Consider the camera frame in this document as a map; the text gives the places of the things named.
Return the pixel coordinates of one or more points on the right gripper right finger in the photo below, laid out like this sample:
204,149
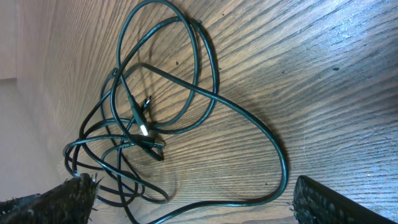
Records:
315,203

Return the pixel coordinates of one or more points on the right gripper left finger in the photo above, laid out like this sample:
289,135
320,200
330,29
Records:
70,202

